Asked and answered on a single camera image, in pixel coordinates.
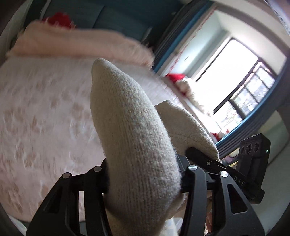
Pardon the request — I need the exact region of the cream knitted sweater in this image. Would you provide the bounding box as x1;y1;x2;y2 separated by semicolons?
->
90;59;219;235

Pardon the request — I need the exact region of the floral beige bed cover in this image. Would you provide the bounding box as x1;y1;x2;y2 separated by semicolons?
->
0;54;205;223

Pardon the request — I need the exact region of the red plush toy by window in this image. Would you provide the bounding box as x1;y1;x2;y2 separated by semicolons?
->
165;73;191;92

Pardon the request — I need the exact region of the pink folded quilt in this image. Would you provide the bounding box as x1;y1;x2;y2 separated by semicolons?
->
6;21;154;68

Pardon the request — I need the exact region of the teal upholstered headboard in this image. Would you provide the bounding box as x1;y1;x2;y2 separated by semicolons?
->
29;0;184;42

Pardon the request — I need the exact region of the red pillow at headboard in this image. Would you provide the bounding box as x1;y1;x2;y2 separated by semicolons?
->
42;12;76;29

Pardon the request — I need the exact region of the window with dark frame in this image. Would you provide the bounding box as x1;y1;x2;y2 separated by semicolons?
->
195;38;277;132

